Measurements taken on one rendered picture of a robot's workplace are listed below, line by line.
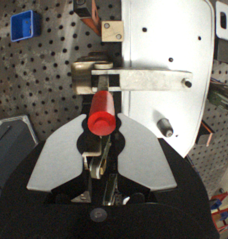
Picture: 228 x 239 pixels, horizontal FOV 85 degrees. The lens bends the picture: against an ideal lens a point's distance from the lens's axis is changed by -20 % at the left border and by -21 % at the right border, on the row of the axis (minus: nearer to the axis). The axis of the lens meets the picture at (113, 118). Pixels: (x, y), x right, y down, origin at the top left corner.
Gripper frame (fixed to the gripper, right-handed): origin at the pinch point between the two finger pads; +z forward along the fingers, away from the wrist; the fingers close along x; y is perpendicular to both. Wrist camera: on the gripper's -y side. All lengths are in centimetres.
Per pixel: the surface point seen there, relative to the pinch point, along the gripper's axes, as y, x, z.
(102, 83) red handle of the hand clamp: -0.8, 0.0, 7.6
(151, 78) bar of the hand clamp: -0.4, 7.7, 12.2
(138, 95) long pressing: 5.2, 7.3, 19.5
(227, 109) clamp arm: 6.3, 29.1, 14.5
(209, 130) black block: 17.2, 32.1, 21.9
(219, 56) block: -5.7, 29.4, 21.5
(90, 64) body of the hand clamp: -2.4, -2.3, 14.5
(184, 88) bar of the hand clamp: 1.1, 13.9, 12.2
